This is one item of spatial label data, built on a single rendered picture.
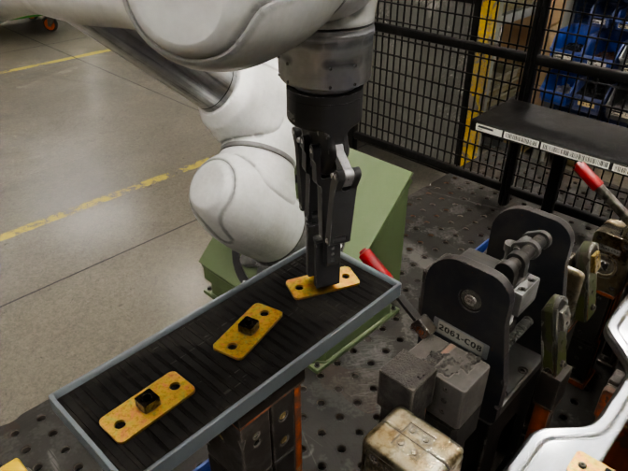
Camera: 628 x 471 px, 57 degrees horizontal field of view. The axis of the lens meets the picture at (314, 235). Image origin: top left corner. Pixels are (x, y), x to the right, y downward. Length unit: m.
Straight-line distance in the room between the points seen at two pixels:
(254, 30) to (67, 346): 2.21
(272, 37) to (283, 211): 0.77
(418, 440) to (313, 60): 0.39
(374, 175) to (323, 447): 0.54
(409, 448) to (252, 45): 0.44
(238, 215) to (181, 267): 1.74
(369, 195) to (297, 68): 0.69
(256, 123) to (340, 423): 0.58
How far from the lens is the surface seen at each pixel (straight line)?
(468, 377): 0.72
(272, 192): 1.08
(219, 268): 1.34
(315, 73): 0.53
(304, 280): 0.69
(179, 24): 0.34
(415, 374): 0.68
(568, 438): 0.80
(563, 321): 0.83
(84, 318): 2.60
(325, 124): 0.55
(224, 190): 1.03
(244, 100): 1.09
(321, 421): 1.14
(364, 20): 0.54
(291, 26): 0.37
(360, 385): 1.21
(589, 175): 1.10
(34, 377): 2.41
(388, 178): 1.19
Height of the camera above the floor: 1.58
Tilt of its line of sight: 33 degrees down
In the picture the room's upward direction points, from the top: straight up
